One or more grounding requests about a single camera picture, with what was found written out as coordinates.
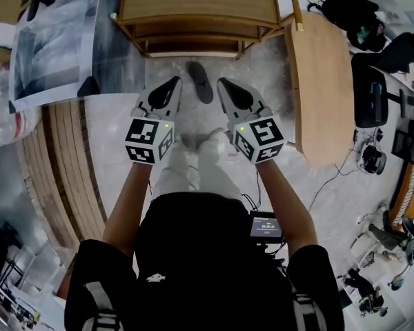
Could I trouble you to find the black office chair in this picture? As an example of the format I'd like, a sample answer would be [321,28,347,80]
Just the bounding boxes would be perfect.
[351,52,410,129]

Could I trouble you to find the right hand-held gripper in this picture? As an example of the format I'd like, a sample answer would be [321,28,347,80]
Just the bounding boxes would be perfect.
[216,77,286,165]

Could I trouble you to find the black monitor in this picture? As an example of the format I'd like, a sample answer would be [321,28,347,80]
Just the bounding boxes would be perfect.
[391,129,414,167]

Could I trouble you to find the round light wooden table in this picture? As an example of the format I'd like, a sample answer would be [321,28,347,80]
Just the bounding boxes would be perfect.
[284,12,356,168]

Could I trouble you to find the wooden slat panel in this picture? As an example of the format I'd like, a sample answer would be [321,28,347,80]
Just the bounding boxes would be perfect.
[15,97,108,251]

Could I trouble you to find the small black screen device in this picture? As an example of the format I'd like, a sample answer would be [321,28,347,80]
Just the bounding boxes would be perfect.
[250,210,286,239]

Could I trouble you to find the black backpack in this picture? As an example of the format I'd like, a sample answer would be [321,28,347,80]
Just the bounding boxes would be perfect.
[306,0,389,53]

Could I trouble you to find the transparent plastic storage box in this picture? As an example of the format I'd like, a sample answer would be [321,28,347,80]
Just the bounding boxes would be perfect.
[8,0,146,115]

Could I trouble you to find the dark grey slipper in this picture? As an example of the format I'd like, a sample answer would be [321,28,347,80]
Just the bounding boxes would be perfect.
[185,60,215,105]

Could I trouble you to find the grey shoulder strap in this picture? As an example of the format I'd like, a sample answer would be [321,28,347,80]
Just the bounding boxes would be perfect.
[293,290,327,331]
[84,281,120,331]

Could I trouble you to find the person's left forearm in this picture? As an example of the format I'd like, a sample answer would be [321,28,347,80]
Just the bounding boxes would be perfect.
[101,160,152,258]

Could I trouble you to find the orange wooden frame with rope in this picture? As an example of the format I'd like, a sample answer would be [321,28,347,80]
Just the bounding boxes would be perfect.
[388,160,414,223]

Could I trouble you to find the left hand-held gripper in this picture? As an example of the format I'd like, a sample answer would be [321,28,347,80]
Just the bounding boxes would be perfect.
[124,75,184,165]

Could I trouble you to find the black headset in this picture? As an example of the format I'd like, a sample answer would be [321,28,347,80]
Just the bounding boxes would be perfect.
[360,143,388,175]

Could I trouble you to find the person's right shoe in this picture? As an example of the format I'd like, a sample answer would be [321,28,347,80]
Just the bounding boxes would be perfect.
[199,128,225,148]

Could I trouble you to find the person's black shirt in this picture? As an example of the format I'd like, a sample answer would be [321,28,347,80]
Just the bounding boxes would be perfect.
[64,191,346,331]

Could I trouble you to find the person's right forearm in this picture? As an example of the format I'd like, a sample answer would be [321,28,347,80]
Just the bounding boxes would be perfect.
[255,159,318,254]

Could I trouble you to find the person's light trousers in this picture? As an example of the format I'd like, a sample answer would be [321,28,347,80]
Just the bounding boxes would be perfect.
[153,139,244,203]

